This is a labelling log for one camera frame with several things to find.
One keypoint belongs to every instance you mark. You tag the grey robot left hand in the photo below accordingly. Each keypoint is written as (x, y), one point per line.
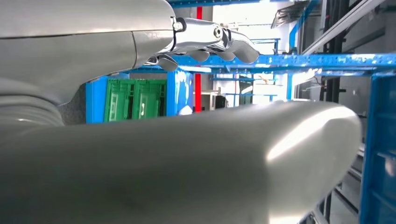
(77, 18)

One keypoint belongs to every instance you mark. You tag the blue metal shelf rack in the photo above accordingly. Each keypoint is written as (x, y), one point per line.
(247, 79)
(309, 60)

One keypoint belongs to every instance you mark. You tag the grey aluminium frame beam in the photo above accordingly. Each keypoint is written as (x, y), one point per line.
(343, 26)

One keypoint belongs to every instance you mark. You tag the folded green plastic crate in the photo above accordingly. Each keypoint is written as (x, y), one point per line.
(119, 99)
(151, 99)

